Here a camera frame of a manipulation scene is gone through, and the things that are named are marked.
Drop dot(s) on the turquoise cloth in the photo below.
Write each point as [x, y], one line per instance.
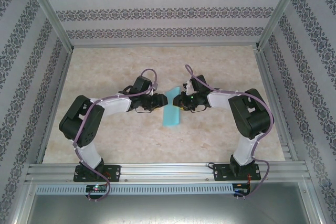
[172, 116]

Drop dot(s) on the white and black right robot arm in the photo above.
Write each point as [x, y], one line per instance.
[242, 153]

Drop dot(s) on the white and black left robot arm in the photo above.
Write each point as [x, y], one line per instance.
[90, 155]

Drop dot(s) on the grey metal tray panel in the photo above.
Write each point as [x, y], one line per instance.
[168, 208]

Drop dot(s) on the aluminium mounting rail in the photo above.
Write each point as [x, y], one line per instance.
[168, 171]

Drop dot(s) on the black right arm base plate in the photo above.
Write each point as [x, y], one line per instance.
[220, 172]

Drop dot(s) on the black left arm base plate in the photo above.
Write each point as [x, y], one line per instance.
[115, 172]

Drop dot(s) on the aluminium side rail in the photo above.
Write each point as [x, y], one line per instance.
[263, 64]
[55, 103]

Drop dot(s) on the aluminium frame post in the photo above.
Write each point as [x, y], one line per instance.
[50, 11]
[283, 9]

